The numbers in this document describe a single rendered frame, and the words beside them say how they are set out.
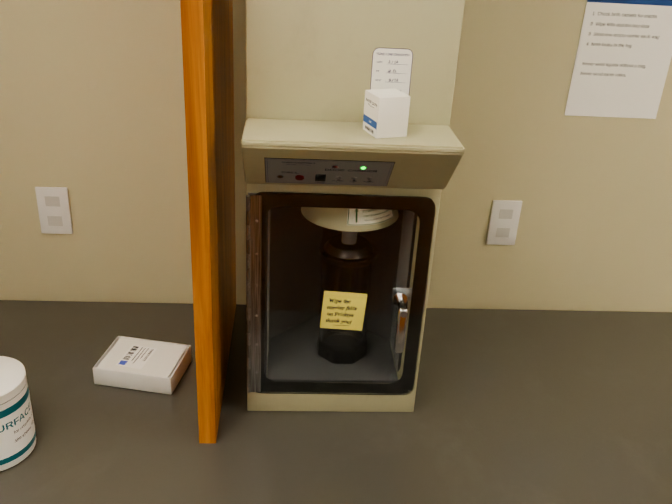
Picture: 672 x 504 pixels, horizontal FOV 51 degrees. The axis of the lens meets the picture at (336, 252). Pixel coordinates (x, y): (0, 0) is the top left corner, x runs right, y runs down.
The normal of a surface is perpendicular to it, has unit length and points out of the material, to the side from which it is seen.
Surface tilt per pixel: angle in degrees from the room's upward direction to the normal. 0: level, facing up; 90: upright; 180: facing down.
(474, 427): 0
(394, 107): 90
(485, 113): 90
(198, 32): 90
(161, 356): 0
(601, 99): 90
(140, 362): 0
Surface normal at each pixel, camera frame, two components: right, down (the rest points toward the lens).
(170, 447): 0.05, -0.90
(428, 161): 0.00, 0.95
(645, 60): 0.05, 0.44
